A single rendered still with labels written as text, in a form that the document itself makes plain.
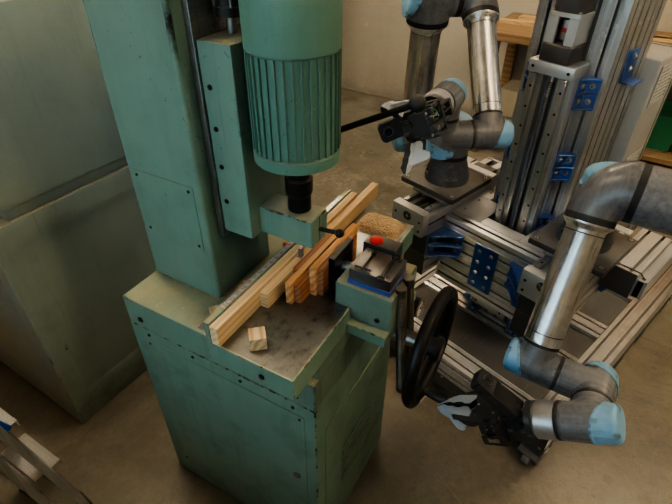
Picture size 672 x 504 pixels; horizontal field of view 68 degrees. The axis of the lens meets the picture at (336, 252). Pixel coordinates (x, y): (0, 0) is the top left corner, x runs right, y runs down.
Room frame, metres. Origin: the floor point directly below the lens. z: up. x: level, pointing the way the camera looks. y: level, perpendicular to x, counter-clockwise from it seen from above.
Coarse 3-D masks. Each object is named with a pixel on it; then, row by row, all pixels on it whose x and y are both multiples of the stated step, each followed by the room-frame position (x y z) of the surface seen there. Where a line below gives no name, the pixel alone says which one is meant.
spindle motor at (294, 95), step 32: (256, 0) 0.86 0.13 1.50; (288, 0) 0.84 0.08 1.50; (320, 0) 0.86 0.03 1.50; (256, 32) 0.86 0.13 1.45; (288, 32) 0.84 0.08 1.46; (320, 32) 0.86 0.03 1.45; (256, 64) 0.87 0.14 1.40; (288, 64) 0.84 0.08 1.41; (320, 64) 0.86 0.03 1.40; (256, 96) 0.87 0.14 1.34; (288, 96) 0.84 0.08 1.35; (320, 96) 0.86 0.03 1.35; (256, 128) 0.88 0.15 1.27; (288, 128) 0.84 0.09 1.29; (320, 128) 0.85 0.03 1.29; (256, 160) 0.89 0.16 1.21; (288, 160) 0.84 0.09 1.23; (320, 160) 0.86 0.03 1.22
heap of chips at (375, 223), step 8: (368, 216) 1.12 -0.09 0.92; (376, 216) 1.12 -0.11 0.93; (384, 216) 1.12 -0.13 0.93; (360, 224) 1.10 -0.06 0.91; (368, 224) 1.09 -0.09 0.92; (376, 224) 1.09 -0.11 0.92; (384, 224) 1.08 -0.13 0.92; (392, 224) 1.08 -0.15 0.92; (400, 224) 1.10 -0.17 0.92; (368, 232) 1.08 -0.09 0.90; (376, 232) 1.07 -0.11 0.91; (384, 232) 1.06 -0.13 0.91; (392, 232) 1.06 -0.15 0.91; (400, 232) 1.08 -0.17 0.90
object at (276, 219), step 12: (264, 204) 0.95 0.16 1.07; (276, 204) 0.95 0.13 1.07; (312, 204) 0.95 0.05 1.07; (264, 216) 0.93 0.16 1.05; (276, 216) 0.92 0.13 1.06; (288, 216) 0.90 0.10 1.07; (300, 216) 0.90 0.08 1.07; (312, 216) 0.90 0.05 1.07; (324, 216) 0.92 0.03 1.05; (264, 228) 0.93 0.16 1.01; (276, 228) 0.92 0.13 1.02; (288, 228) 0.90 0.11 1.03; (300, 228) 0.89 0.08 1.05; (312, 228) 0.88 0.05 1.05; (288, 240) 0.90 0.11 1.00; (300, 240) 0.89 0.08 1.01; (312, 240) 0.88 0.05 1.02
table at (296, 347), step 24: (360, 216) 1.16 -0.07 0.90; (360, 240) 1.04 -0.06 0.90; (408, 240) 1.08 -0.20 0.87; (264, 312) 0.77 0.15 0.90; (288, 312) 0.78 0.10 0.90; (312, 312) 0.78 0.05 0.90; (336, 312) 0.78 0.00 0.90; (240, 336) 0.70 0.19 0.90; (288, 336) 0.71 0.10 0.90; (312, 336) 0.71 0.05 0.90; (336, 336) 0.74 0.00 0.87; (360, 336) 0.76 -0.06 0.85; (384, 336) 0.74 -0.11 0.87; (216, 360) 0.68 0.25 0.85; (240, 360) 0.65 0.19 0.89; (264, 360) 0.64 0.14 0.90; (288, 360) 0.64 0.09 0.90; (312, 360) 0.65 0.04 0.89; (264, 384) 0.62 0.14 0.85; (288, 384) 0.60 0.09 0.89
